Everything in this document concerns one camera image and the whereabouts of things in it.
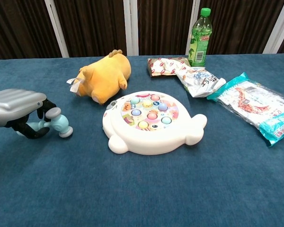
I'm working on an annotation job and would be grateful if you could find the red and white snack packet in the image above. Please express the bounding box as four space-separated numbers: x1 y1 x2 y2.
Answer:
147 57 190 78

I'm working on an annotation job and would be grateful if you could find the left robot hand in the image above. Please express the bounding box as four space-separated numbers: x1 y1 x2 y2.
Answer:
0 88 57 140

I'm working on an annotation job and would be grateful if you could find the white vertical partition frame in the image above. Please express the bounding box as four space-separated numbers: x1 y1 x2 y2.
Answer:
44 0 70 58
262 0 284 54
186 0 201 56
123 0 140 57

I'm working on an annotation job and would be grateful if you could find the light blue toy hammer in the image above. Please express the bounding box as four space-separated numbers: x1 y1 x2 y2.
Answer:
16 107 74 139

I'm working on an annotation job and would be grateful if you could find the yellow plush toy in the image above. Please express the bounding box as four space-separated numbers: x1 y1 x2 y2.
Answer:
66 49 132 105

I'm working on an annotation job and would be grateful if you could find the silver snack bag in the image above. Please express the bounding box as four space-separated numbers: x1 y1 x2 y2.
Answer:
175 66 227 98

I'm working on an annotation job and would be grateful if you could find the teal and white food bag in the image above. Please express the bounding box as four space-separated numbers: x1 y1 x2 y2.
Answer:
207 72 284 148

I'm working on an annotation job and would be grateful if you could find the blue velvet tablecloth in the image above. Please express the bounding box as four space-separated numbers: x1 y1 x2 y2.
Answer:
0 53 284 227

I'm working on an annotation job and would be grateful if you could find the white whack-a-mole toy game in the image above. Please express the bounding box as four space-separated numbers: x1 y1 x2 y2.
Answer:
102 90 208 156

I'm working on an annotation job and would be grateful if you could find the green plastic drink bottle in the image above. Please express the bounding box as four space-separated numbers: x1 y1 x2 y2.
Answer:
187 7 213 68

